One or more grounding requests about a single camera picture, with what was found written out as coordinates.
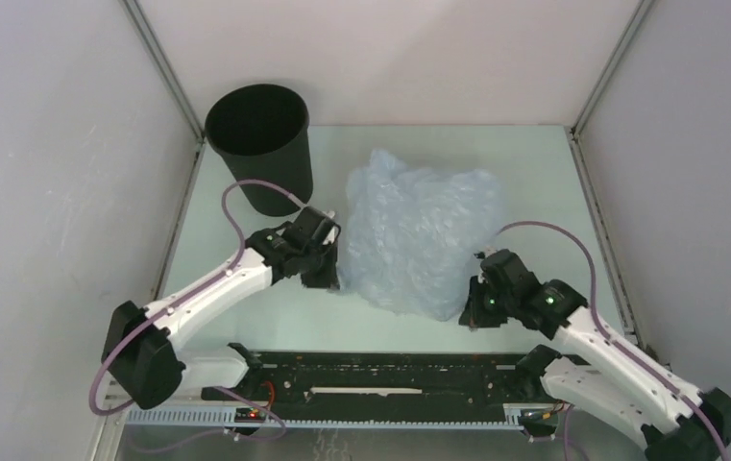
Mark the light blue plastic trash bag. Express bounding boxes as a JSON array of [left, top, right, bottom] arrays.
[[337, 149, 505, 322]]

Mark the small circuit board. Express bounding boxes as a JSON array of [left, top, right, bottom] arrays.
[[233, 408, 267, 423]]

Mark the black cylindrical trash bin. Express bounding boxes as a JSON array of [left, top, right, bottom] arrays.
[[205, 84, 313, 203]]

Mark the right aluminium corner post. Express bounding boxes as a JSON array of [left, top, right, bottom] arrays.
[[568, 0, 656, 136]]

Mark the aluminium corner post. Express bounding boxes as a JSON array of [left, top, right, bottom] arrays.
[[568, 0, 656, 136], [120, 0, 205, 143]]

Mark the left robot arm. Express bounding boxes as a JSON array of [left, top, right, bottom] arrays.
[[100, 206, 341, 410]]

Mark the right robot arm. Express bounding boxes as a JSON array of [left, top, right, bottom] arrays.
[[459, 250, 731, 460]]

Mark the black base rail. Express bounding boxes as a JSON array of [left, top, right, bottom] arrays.
[[199, 348, 596, 425]]

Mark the left aluminium corner post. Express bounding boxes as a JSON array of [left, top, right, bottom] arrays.
[[120, 0, 205, 143]]

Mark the grey toothed cable duct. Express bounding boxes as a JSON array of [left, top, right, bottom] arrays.
[[126, 405, 537, 430]]

